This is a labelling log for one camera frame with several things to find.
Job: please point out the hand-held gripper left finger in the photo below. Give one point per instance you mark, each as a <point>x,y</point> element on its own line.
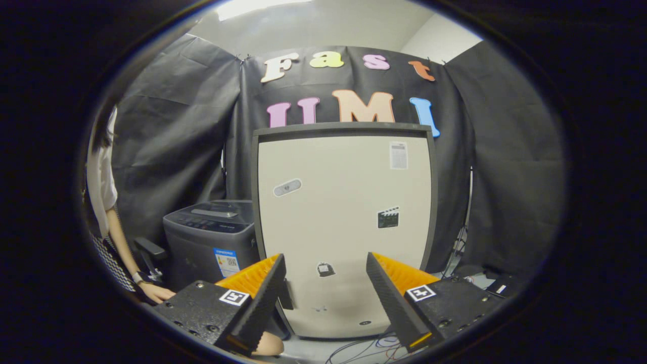
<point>263,298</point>

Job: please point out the black backdrop cloth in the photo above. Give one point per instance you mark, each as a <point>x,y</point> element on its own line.
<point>172,126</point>

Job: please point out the grey washing machine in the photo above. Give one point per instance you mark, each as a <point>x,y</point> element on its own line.
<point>194,253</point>

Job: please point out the black equipment case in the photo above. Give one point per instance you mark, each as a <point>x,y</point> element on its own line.
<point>503,285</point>

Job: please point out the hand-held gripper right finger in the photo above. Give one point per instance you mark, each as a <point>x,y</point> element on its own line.
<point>389,298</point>

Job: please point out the dark washing machine lid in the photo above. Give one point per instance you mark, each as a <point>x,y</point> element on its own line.
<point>217,212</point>

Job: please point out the black light stand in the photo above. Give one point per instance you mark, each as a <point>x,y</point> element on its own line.
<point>457,247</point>

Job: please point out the black office chair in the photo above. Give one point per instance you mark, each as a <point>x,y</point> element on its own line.
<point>149,248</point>

